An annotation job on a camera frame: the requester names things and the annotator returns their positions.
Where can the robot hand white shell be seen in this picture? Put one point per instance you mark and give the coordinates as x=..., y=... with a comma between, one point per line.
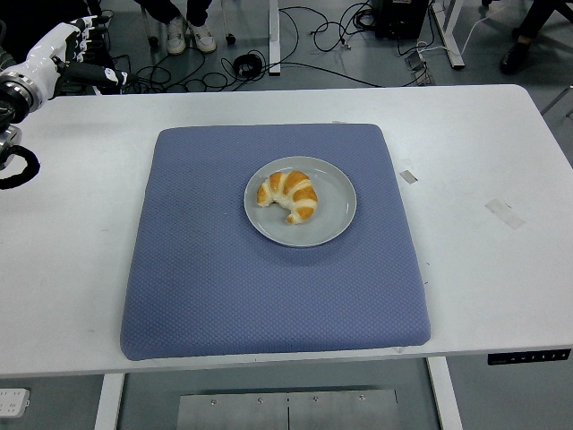
x=47, y=47

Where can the croissant bread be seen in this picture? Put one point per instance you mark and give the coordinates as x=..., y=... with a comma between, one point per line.
x=295, y=190

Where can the person's white shoe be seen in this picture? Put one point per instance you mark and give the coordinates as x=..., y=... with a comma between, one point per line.
x=175, y=38
x=203, y=39

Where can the person's legs above white shoes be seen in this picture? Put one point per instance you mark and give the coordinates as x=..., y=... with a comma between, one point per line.
x=197, y=10

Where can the white desk leg with foot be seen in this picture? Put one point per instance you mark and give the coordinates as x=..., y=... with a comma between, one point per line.
x=274, y=36

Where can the blue quilted mat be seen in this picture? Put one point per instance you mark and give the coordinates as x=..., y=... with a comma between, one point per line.
x=201, y=269

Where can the grey round plate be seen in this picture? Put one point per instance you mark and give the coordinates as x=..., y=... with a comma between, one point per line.
x=329, y=210

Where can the black equipment box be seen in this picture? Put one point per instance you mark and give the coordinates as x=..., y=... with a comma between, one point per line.
x=400, y=18

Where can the white power strip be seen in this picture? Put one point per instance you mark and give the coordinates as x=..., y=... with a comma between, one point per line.
x=13, y=401

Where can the white table leg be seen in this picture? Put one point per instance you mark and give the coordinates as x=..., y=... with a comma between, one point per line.
x=445, y=398
x=108, y=403

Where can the grey floor socket box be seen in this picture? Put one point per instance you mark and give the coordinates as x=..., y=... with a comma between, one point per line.
x=418, y=67

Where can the small grey tape piece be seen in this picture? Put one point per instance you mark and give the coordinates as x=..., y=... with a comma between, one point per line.
x=408, y=176

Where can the person's black shoe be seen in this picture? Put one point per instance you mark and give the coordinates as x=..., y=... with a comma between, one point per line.
x=515, y=57

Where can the large translucent tape piece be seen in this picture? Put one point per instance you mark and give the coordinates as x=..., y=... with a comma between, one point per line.
x=506, y=214

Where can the person's leg above black shoe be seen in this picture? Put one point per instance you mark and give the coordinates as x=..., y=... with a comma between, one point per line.
x=544, y=18

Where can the black table control panel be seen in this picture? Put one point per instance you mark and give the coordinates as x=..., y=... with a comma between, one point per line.
x=528, y=357

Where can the white desk frame foot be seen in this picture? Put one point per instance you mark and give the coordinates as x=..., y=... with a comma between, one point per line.
x=452, y=40

